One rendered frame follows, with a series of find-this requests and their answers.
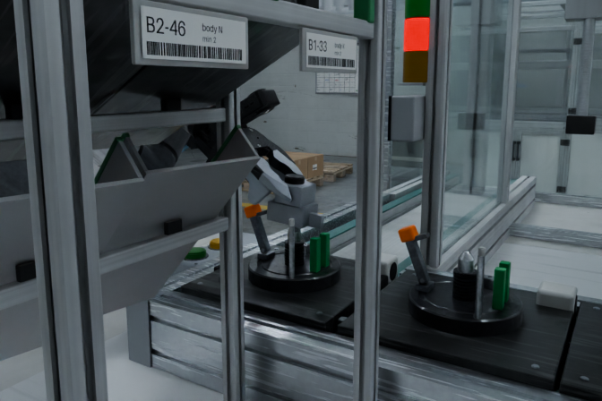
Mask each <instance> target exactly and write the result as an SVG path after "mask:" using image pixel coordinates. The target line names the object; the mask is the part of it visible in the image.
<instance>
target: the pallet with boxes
mask: <svg viewBox="0 0 602 401"><path fill-rule="evenodd" d="M285 152H286V153H287V154H288V155H289V156H290V158H291V159H292V160H293V161H294V162H295V163H296V166H297V167H298V168H299V170H300V171H301V172H302V174H303V176H304V177H305V179H306V181H307V182H310V183H316V186H320V187H321V186H323V154H315V153H304V152H290V151H285ZM242 184H243V185H244V187H242V191H247V192H248V191H249V183H248V182H247V181H246V180H244V181H243V182H242Z"/></svg>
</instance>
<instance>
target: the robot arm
mask: <svg viewBox="0 0 602 401"><path fill-rule="evenodd" d="M279 104H280V101H279V99H278V97H277V95H276V93H275V90H267V89H260V90H256V91H254V92H253V93H251V94H250V95H248V97H247V98H245V99H244V100H242V101H241V102H240V123H241V129H242V131H243V132H244V134H245V136H246V137H247V139H248V140H249V141H250V142H251V144H252V145H253V147H254V149H255V151H256V152H257V154H258V155H259V157H260V158H261V159H260V160H259V161H258V163H257V164H256V165H255V167H254V168H253V169H252V171H251V172H250V173H249V175H248V176H247V177H246V181H247V182H248V183H249V191H248V200H249V201H250V202H251V203H252V204H253V205H256V204H258V203H259V202H261V201H262V200H263V199H264V198H266V197H267V196H268V195H269V194H270V193H271V192H273V193H274V194H276V195H278V196H279V197H281V199H283V200H285V201H287V202H291V201H292V196H291V193H290V190H289V187H288V185H287V184H286V183H284V182H283V181H285V175H287V174H298V175H303V174H302V172H301V171H300V170H299V168H298V167H297V166H296V163H295V162H294V161H293V160H292V159H291V158H290V156H289V155H288V154H287V153H286V152H285V151H284V150H283V149H282V148H280V147H279V146H278V145H276V144H275V143H274V142H272V141H270V140H269V139H267V138H266V137H265V136H264V135H263V134H261V133H260V132H258V131H257V130H255V129H254V128H250V127H247V124H248V123H250V122H252V121H253V120H254V119H256V118H257V117H259V116H260V115H265V114H267V113H269V112H270V111H271V110H272V109H274V107H275V106H277V105H279ZM135 148H136V149H137V151H138V153H139V155H140V157H141V158H142V161H143V163H144V164H145V166H146V167H147V169H148V170H154V169H161V168H168V167H174V166H175V164H176V162H177V160H178V158H179V156H180V154H181V152H183V151H185V150H186V149H188V148H190V149H199V150H200V151H201V152H202V153H203V154H204V155H205V156H206V157H207V158H208V159H207V161H206V163H208V162H211V160H212V159H213V158H214V156H215V155H216V153H217V123H210V124H190V125H184V126H183V127H182V128H180V129H179V130H177V131H176V132H174V133H173V134H171V135H170V136H168V137H167V138H166V139H165V140H163V141H162V142H160V143H159V144H150V145H141V146H135ZM108 151H109V149H93V150H92V153H93V163H95V164H96V165H97V166H99V167H100V166H101V164H102V163H103V161H104V159H105V157H106V155H107V153H108ZM263 156H266V157H267V158H268V159H266V160H265V159H264V158H263ZM28 193H30V191H29V180H28V169H27V159H24V160H14V161H5V162H0V198H3V197H9V196H15V195H22V194H28Z"/></svg>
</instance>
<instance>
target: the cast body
mask: <svg viewBox="0 0 602 401"><path fill-rule="evenodd" d="M283 182H284V183H286V184H287V185H288V187H289V190H290V193H291V196H292V201H291V202H287V201H286V200H283V199H281V197H279V196H278V195H276V194H275V199H273V200H268V206H267V219H268V220H271V221H274V222H278V223H281V224H285V225H288V220H289V219H290V218H293V219H295V227H299V228H304V227H307V226H310V227H314V228H318V229H322V228H323V222H324V215H323V214H318V203H314V201H315V190H316V183H310V182H306V181H305V177H304V176H303V175H298V174H287V175H285V181H283Z"/></svg>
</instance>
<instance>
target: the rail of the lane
mask: <svg viewBox="0 0 602 401"><path fill-rule="evenodd" d="M389 201H391V194H390V193H383V205H385V204H387V203H388V202H389ZM356 211H357V201H356V200H354V201H352V202H350V203H348V204H346V205H343V206H341V207H338V208H336V209H333V210H331V211H328V212H326V213H323V215H324V222H323V228H322V229H318V228H314V227H310V226H307V227H304V228H300V230H301V239H303V240H304V241H305V243H306V242H308V241H310V238H312V237H314V236H315V237H318V236H320V233H322V232H324V233H327V232H330V231H331V230H333V229H335V228H337V227H339V226H342V225H344V224H346V223H348V222H350V221H352V220H354V219H356ZM267 237H268V241H269V244H270V246H273V245H278V246H283V247H285V240H287V239H288V228H287V229H284V230H282V231H280V232H278V233H276V234H273V235H269V236H267ZM259 251H260V248H259V245H258V243H257V241H256V242H253V243H250V244H248V245H246V246H243V258H245V257H247V256H250V255H252V254H254V253H257V252H259ZM218 269H220V262H219V257H217V258H215V259H212V260H208V261H206V262H204V263H202V264H200V265H197V266H195V267H192V268H190V269H187V270H185V271H182V272H180V273H177V274H175V275H173V276H171V277H170V278H169V279H168V281H167V282H166V283H165V285H164V286H163V287H162V288H161V289H160V290H159V292H158V293H157V295H156V296H155V297H154V298H156V297H158V296H160V297H163V294H165V293H168V292H170V291H176V292H179V293H181V286H182V285H184V284H187V283H189V282H191V281H193V280H195V279H197V278H199V277H203V276H205V275H207V274H209V273H211V272H213V271H215V270H218ZM154 298H151V299H149V300H152V299H154ZM149 300H146V301H143V302H140V303H136V304H133V305H130V306H127V307H126V319H127V336H128V352H129V360H130V361H133V362H136V363H139V364H142V365H144V366H147V367H150V368H151V367H152V359H151V354H152V353H154V352H155V349H152V348H151V323H150V320H152V319H154V317H153V316H151V315H150V304H149Z"/></svg>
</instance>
